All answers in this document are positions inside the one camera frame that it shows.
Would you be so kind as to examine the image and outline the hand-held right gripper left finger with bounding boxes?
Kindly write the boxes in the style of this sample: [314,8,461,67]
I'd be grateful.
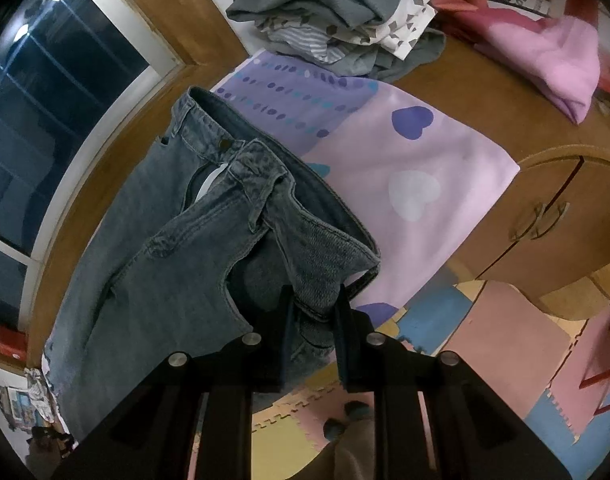
[50,285,300,480]

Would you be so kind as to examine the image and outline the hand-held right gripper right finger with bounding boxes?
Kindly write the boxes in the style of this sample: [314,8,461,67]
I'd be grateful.
[335,285,572,480]

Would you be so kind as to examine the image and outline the blue denim jeans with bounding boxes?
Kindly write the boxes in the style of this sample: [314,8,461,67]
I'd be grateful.
[44,86,382,441]

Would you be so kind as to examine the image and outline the person's brown trouser leg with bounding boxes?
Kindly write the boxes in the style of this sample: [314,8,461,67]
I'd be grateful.
[330,417,381,480]

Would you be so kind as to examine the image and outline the colourful foam puzzle mat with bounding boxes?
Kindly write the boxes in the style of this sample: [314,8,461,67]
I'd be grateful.
[250,255,610,480]

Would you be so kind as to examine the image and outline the pink heart printed sheet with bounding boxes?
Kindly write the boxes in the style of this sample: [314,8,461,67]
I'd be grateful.
[210,50,520,342]

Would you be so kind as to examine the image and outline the wooden cabinet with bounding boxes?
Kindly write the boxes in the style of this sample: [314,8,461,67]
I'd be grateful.
[380,10,610,322]

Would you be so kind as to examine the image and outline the crumpled patterned cloth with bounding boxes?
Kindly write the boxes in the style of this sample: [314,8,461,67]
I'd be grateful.
[24,366,61,423]

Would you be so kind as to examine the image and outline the dark object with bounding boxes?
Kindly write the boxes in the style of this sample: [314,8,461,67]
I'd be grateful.
[28,422,76,461]

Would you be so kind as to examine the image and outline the small colourful picture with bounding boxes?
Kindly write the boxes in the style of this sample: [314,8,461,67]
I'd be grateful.
[0,385,33,431]

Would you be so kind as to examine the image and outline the grey-green garment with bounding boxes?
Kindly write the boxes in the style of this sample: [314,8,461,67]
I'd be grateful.
[330,27,447,83]

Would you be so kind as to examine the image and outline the striped garment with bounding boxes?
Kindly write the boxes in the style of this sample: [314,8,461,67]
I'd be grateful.
[267,27,346,63]

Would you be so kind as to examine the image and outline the white patterned garment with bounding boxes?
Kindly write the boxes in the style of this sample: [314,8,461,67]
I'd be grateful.
[255,0,438,61]

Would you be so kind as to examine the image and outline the pink garment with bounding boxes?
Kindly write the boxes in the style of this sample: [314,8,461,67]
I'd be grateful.
[447,7,602,126]

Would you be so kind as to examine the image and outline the wooden cabinet handle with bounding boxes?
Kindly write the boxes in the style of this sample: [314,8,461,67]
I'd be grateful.
[509,204,544,241]
[532,202,570,238]

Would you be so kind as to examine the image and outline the red chair frame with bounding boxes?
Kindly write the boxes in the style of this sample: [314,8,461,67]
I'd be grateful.
[580,260,610,391]

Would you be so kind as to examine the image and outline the wooden window frame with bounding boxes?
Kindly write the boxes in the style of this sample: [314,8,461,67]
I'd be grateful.
[28,0,251,361]

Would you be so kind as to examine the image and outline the window with white frame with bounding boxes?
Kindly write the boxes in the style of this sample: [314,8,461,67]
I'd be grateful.
[0,0,186,311]

